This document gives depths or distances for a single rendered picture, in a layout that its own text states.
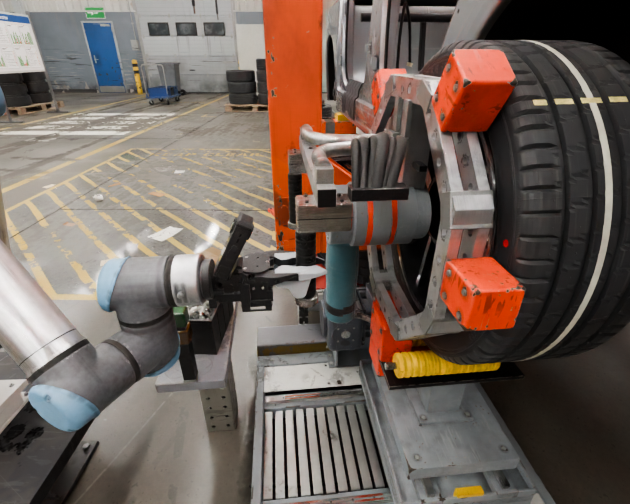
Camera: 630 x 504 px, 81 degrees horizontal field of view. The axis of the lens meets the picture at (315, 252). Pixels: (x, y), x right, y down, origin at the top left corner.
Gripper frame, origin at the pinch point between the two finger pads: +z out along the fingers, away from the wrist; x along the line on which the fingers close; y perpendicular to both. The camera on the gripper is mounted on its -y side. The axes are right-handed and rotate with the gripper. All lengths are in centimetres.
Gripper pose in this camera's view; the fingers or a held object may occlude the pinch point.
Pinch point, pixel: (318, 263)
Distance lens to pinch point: 65.4
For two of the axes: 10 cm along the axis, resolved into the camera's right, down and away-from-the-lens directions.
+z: 9.9, -0.5, 0.9
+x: 1.0, 4.7, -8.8
